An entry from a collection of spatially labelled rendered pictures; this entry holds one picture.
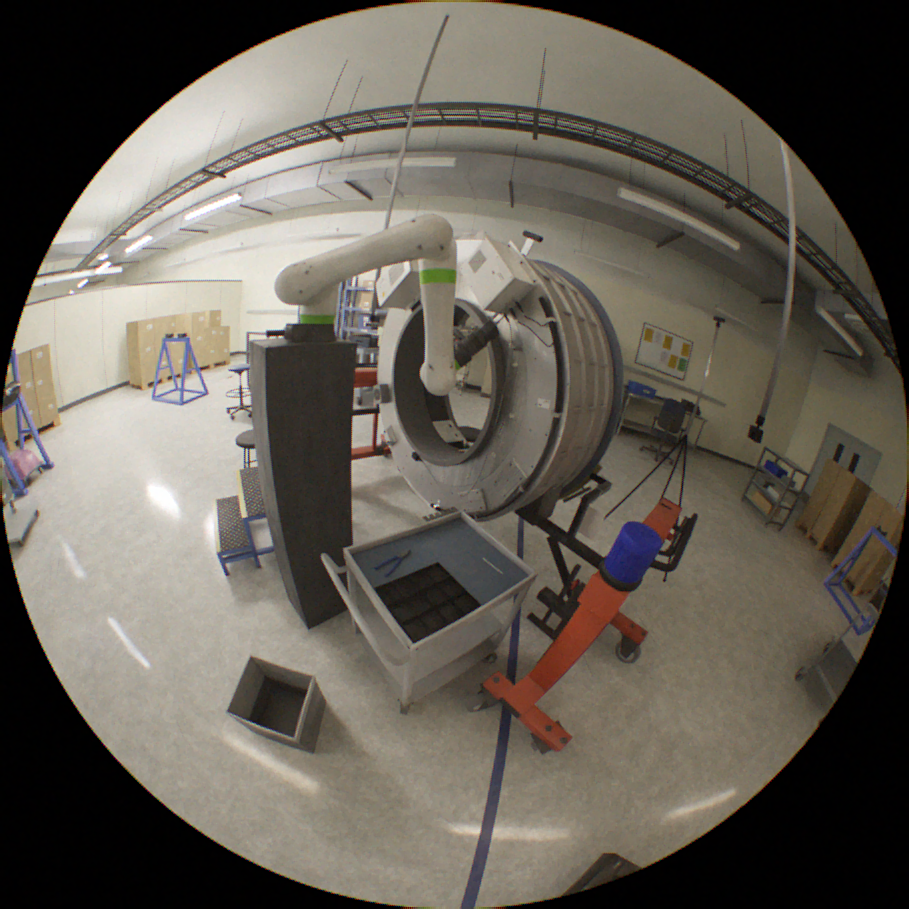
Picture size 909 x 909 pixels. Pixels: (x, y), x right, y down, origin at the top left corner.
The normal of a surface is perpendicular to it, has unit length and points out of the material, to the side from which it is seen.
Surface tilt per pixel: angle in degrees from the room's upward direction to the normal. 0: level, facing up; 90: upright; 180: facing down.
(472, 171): 90
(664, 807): 0
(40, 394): 90
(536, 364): 90
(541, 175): 90
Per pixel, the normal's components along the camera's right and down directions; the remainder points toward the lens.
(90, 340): 0.97, 0.22
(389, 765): 0.16, -0.89
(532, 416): -0.77, 0.15
